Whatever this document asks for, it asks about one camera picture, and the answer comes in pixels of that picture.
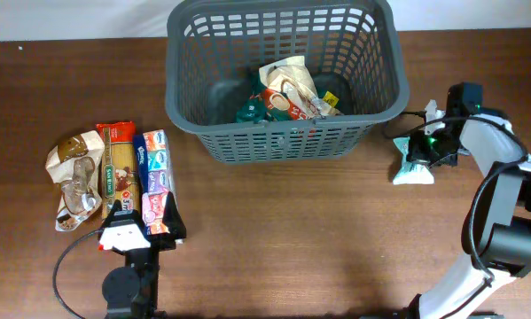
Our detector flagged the teal wet wipes pack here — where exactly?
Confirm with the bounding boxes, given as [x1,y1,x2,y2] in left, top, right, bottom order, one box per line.
[393,137,434,185]

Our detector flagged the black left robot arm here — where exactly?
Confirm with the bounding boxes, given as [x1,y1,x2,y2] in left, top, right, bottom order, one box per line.
[98,192,187,319]

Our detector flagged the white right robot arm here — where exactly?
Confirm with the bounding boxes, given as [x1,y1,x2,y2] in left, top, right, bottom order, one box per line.
[404,82,531,318]

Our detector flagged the orange spaghetti packet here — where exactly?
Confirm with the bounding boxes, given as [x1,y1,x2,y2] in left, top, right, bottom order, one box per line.
[96,121,141,220]

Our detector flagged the black cable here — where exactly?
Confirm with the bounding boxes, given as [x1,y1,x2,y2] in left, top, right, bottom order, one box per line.
[51,228,105,319]

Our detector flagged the beige snack bag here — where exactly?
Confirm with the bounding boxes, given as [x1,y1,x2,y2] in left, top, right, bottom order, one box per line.
[257,56,342,121]

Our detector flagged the brown white cookie bag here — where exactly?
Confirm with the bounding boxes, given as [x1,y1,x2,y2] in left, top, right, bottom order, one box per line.
[45,130,105,232]

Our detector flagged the Kleenex tissue multipack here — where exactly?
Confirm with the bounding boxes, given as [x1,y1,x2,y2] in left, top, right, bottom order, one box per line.
[133,129,175,235]

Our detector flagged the green Nescafe coffee bag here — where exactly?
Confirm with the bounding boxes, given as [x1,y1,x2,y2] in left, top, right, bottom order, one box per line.
[235,73,340,124]

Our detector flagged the grey plastic basket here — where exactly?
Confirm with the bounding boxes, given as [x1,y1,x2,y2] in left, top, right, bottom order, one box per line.
[166,0,410,164]

